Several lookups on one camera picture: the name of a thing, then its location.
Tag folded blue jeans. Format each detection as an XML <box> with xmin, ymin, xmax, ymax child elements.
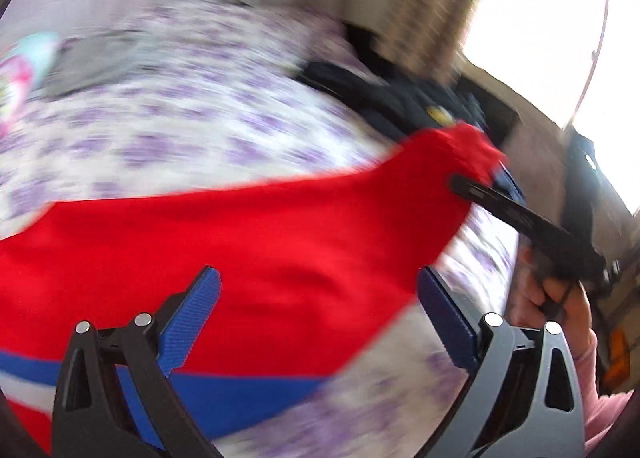
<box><xmin>492</xmin><ymin>162</ymin><xmax>527</xmax><ymax>206</ymax></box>

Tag person's right hand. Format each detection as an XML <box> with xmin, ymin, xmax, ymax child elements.
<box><xmin>514</xmin><ymin>244</ymin><xmax>598</xmax><ymax>364</ymax></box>

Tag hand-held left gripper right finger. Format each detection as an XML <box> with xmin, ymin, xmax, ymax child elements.
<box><xmin>417</xmin><ymin>265</ymin><xmax>586</xmax><ymax>458</ymax></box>

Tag folded grey garment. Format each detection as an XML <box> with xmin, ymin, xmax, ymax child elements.
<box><xmin>42</xmin><ymin>30</ymin><xmax>151</xmax><ymax>98</ymax></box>

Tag purple floral bed sheet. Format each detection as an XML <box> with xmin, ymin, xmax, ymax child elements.
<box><xmin>0</xmin><ymin>0</ymin><xmax>521</xmax><ymax>458</ymax></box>

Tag folded black garment yellow patch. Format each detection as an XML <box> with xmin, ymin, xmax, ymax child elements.
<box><xmin>295</xmin><ymin>60</ymin><xmax>488</xmax><ymax>144</ymax></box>

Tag red and blue pants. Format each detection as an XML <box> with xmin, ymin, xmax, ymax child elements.
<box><xmin>0</xmin><ymin>123</ymin><xmax>506</xmax><ymax>454</ymax></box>

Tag person's right forearm pink sleeve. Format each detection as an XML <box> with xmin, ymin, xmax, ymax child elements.
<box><xmin>570</xmin><ymin>332</ymin><xmax>637</xmax><ymax>450</ymax></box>

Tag bright window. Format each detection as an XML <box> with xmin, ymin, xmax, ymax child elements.
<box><xmin>460</xmin><ymin>0</ymin><xmax>640</xmax><ymax>214</ymax></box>

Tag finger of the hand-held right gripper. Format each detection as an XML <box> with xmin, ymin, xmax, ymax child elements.
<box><xmin>450</xmin><ymin>174</ymin><xmax>576</xmax><ymax>261</ymax></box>

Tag orange object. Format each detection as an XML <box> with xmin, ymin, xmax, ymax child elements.
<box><xmin>602</xmin><ymin>327</ymin><xmax>630</xmax><ymax>389</ymax></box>

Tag folded floral blanket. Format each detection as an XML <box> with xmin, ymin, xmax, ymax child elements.
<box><xmin>0</xmin><ymin>32</ymin><xmax>62</xmax><ymax>136</ymax></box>

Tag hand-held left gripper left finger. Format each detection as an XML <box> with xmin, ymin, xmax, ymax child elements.
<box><xmin>50</xmin><ymin>265</ymin><xmax>223</xmax><ymax>458</ymax></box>

